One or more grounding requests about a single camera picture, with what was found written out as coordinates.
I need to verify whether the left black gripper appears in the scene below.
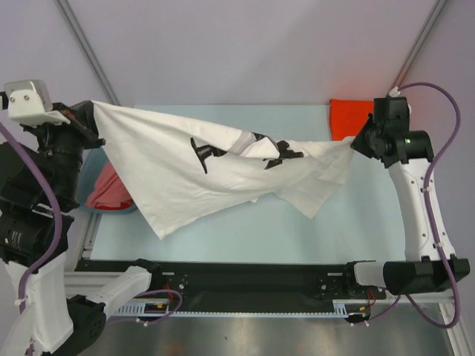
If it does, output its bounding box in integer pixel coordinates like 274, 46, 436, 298
22, 99, 105, 205

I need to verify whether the white printed t shirt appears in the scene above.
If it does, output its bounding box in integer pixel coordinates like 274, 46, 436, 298
93, 102, 353, 237

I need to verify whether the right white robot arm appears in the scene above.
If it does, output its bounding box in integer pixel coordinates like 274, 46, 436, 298
342, 96, 470, 297

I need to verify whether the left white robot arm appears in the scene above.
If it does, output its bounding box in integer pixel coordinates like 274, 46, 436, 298
1, 101, 164, 355

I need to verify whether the blue plastic basket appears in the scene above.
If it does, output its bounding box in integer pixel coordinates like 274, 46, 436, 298
76, 148, 137, 215

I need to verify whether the folded orange t shirt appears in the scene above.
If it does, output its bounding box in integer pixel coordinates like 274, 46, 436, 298
329, 99, 373, 141

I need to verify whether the pink t shirt in basket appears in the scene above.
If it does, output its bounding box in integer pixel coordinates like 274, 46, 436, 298
85, 162, 133, 208

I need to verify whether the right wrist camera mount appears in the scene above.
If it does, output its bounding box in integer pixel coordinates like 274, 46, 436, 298
387, 86, 412, 113

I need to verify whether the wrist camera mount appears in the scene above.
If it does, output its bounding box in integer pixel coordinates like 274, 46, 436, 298
4, 79, 71, 127
387, 86, 412, 113

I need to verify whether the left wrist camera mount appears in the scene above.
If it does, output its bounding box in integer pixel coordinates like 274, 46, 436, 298
4, 79, 71, 127

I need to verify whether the right aluminium frame post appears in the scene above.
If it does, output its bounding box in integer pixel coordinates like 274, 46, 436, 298
390, 0, 452, 88

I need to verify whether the aluminium frame post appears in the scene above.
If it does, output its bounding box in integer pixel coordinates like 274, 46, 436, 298
390, 0, 452, 88
53, 0, 121, 105

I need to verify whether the left aluminium frame post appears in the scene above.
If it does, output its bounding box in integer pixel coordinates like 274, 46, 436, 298
53, 0, 121, 105

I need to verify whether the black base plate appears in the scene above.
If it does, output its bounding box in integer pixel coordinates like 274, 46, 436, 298
75, 260, 406, 315

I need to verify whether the grey slotted cable duct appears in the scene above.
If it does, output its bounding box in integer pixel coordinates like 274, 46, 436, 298
111, 298, 376, 320

